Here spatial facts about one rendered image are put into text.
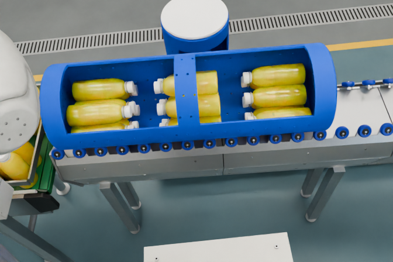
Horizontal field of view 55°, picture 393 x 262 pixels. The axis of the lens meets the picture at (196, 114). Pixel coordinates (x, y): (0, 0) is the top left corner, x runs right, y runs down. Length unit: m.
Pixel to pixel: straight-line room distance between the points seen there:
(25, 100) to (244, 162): 1.03
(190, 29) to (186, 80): 0.46
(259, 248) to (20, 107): 0.78
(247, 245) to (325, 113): 0.44
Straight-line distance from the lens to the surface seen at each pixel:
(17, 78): 0.45
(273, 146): 1.33
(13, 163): 1.32
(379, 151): 1.48
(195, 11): 1.60
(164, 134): 1.15
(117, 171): 1.40
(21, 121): 0.45
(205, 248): 1.06
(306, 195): 2.27
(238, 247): 1.06
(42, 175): 1.44
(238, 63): 1.33
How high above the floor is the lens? 2.07
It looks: 56 degrees down
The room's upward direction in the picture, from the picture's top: 7 degrees counter-clockwise
